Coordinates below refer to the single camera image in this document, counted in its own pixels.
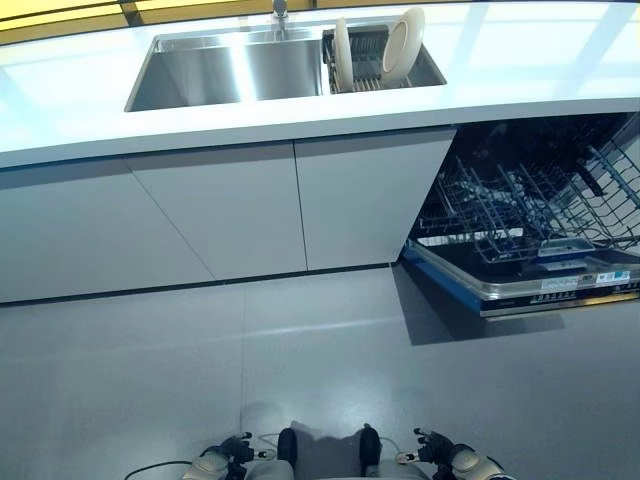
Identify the dark wire dishwasher rack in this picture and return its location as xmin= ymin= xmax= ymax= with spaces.
xmin=417 ymin=134 xmax=640 ymax=264

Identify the right robot hand dark palm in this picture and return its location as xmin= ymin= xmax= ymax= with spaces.
xmin=397 ymin=427 xmax=459 ymax=471

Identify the left robot hand dark palm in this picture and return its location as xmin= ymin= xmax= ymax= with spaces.
xmin=212 ymin=432 xmax=276 ymax=474

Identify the dark window frame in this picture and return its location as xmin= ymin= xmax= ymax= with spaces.
xmin=0 ymin=0 xmax=481 ymax=49

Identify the chrome pull-down faucet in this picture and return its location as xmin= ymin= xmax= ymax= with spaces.
xmin=271 ymin=0 xmax=291 ymax=41

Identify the cream ceramic plate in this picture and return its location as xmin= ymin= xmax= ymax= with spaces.
xmin=382 ymin=6 xmax=427 ymax=81
xmin=333 ymin=17 xmax=352 ymax=94

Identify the black dish drying rack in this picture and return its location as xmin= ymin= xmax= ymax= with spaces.
xmin=322 ymin=24 xmax=414 ymax=95

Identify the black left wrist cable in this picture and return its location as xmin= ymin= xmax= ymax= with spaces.
xmin=124 ymin=460 xmax=201 ymax=480

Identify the stainless steel sink basin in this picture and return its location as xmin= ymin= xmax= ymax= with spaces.
xmin=123 ymin=19 xmax=449 ymax=114

